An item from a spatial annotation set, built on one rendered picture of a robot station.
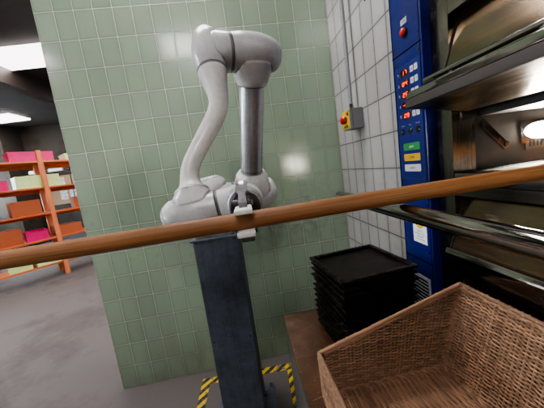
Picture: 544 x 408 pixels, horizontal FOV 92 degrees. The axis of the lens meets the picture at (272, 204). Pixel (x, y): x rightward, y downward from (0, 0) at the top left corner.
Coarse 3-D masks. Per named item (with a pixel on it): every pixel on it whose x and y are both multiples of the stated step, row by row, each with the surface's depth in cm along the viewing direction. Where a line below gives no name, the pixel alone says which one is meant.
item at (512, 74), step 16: (528, 48) 43; (496, 64) 49; (512, 64) 46; (528, 64) 44; (464, 80) 56; (480, 80) 52; (496, 80) 52; (512, 80) 52; (528, 80) 52; (416, 96) 71; (432, 96) 65; (448, 96) 63; (464, 96) 63; (480, 96) 63; (496, 96) 63; (512, 96) 63
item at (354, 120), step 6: (348, 108) 131; (354, 108) 130; (360, 108) 130; (342, 114) 137; (348, 114) 131; (354, 114) 130; (360, 114) 131; (348, 120) 132; (354, 120) 131; (360, 120) 131; (348, 126) 133; (354, 126) 131; (360, 126) 131
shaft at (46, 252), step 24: (528, 168) 48; (384, 192) 46; (408, 192) 46; (432, 192) 46; (456, 192) 47; (216, 216) 45; (240, 216) 44; (264, 216) 44; (288, 216) 44; (312, 216) 45; (72, 240) 42; (96, 240) 42; (120, 240) 42; (144, 240) 43; (168, 240) 43; (0, 264) 41; (24, 264) 42
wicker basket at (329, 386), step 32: (448, 288) 79; (384, 320) 77; (416, 320) 79; (448, 320) 80; (480, 320) 72; (512, 320) 64; (320, 352) 75; (416, 352) 80; (448, 352) 81; (480, 352) 71; (512, 352) 63; (352, 384) 78; (384, 384) 78; (416, 384) 77; (448, 384) 76; (480, 384) 70; (512, 384) 63
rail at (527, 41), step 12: (528, 36) 43; (540, 36) 41; (504, 48) 47; (516, 48) 45; (480, 60) 52; (492, 60) 49; (456, 72) 58; (468, 72) 55; (432, 84) 65; (408, 96) 74
